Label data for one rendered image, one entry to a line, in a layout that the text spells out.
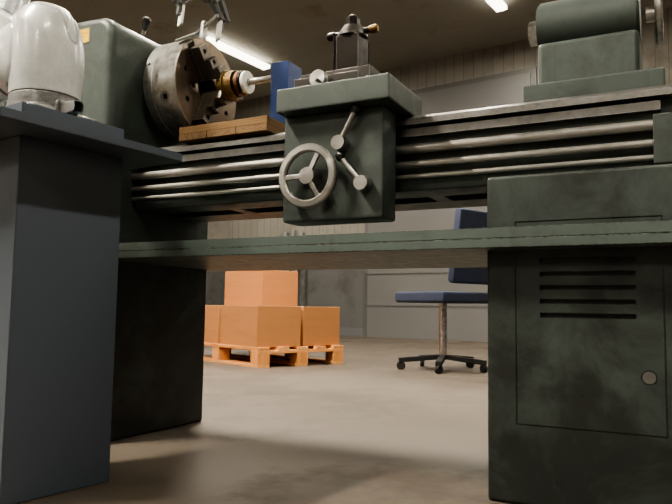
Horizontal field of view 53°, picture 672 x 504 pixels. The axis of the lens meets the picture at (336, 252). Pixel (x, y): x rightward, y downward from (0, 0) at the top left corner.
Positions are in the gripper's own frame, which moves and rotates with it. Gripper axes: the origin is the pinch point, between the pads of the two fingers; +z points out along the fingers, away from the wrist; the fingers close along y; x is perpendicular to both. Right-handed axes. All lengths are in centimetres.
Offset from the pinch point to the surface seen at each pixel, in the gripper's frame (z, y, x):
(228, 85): 24.8, -3.8, 18.9
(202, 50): 14.9, 4.4, 15.2
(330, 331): 74, -203, -195
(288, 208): 70, -5, 58
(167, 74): 24.7, 13.1, 12.0
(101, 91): 32.1, 28.5, 2.1
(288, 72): 23.9, -13.3, 37.8
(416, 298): 53, -217, -122
